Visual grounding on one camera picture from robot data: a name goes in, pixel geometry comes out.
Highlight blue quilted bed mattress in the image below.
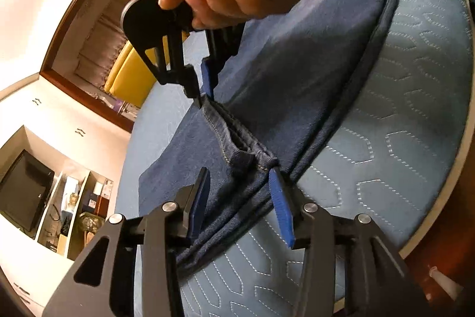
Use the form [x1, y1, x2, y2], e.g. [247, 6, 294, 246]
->
[115, 0, 474, 316]

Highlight dark blue denim pants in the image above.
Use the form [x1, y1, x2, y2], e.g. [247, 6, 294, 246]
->
[138, 0, 397, 277]

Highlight black television screen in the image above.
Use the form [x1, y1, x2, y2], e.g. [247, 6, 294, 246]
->
[1, 150, 55, 236]

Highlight yellow chair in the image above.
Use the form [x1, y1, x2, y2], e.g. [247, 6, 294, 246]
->
[103, 30, 190, 109]

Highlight wall shelf unit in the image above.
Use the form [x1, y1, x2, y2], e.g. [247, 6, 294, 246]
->
[35, 167, 114, 261]

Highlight white wardrobe cabinet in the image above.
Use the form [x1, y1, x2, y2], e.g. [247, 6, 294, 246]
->
[1, 75, 130, 316]

